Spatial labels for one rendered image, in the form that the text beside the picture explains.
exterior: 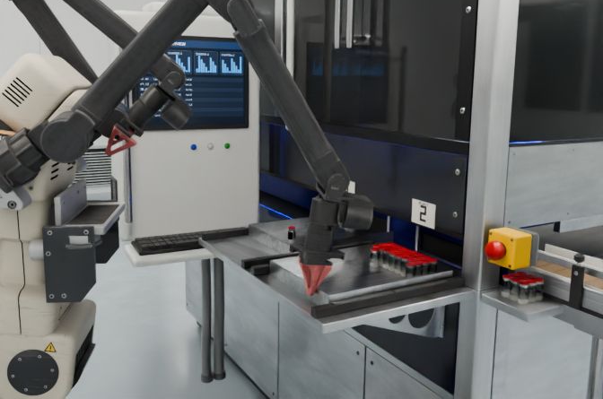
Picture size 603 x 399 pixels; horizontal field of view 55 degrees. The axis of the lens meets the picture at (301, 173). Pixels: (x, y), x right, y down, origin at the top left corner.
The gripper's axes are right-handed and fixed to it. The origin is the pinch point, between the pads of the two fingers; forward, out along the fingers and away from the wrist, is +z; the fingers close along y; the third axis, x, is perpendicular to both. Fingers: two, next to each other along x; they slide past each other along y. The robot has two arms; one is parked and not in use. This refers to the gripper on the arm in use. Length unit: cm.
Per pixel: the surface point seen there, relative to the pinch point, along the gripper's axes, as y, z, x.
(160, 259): -10, 12, 68
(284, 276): 0.9, 0.6, 12.5
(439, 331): 38.5, 9.5, -1.1
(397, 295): 16.7, -1.8, -7.9
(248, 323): 47, 50, 112
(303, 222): 29, -5, 54
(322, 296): 0.8, -0.1, -3.6
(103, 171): 76, 45, 542
